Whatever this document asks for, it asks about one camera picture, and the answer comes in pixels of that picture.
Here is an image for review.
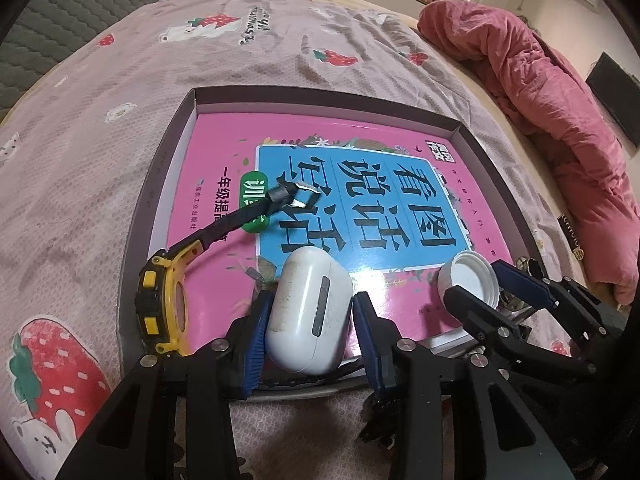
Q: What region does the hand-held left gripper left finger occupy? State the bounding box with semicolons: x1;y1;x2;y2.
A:
57;292;275;480

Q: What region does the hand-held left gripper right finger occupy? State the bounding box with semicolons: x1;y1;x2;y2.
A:
352;291;566;480

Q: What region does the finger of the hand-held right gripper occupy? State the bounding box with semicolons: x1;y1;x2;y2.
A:
490;259;628;361
444;285;598;378

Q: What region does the brass metal jar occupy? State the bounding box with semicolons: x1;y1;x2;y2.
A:
502;256;543;311

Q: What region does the white plastic bottle cap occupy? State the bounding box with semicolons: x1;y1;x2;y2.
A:
437;251;501;311

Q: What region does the white earbuds case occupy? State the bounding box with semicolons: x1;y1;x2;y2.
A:
265;246;355;375

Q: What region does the yellow watch with black strap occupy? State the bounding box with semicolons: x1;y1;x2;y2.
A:
135;182;321;356

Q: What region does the shallow grey cardboard box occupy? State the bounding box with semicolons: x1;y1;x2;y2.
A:
117;87;546;401

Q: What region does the dark mattress label tag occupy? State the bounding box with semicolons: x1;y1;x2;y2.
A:
557;215;586;261

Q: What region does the pink and blue book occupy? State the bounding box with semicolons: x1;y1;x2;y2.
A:
150;112;521;361

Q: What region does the pink quilt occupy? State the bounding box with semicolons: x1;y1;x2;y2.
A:
417;0;640;306

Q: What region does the black television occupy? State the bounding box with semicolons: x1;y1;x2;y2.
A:
585;52;640;146

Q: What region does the purple strawberry printed blanket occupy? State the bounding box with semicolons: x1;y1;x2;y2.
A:
0;0;576;480

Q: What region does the grey quilted headboard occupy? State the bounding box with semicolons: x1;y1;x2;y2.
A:
0;0;201;111

